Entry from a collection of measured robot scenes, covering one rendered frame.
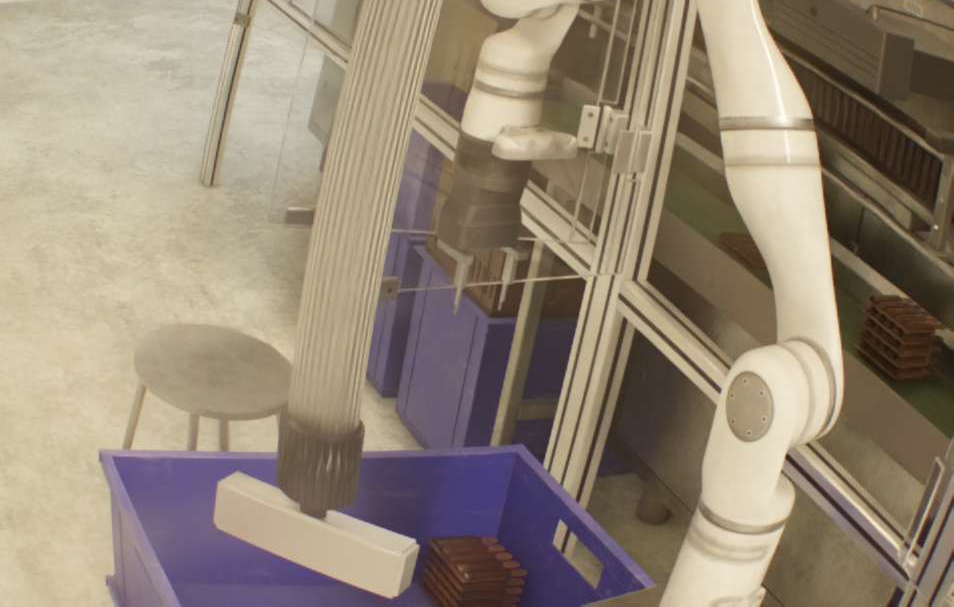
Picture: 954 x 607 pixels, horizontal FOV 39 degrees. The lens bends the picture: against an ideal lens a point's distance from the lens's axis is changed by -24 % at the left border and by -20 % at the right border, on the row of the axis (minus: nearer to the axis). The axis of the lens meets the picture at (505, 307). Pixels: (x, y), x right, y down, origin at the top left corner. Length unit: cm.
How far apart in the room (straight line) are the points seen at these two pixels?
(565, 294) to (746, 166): 142
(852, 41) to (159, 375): 121
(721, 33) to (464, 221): 43
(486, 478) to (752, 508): 76
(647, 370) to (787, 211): 143
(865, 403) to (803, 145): 59
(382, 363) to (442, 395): 24
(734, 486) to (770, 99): 33
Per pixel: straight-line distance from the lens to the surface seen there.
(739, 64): 129
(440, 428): 282
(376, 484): 197
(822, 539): 229
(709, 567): 137
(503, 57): 156
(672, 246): 218
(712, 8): 131
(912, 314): 186
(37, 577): 229
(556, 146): 157
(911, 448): 175
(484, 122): 158
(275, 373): 250
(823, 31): 205
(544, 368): 274
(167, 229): 365
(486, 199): 161
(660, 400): 267
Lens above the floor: 137
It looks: 23 degrees down
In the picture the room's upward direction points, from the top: 12 degrees clockwise
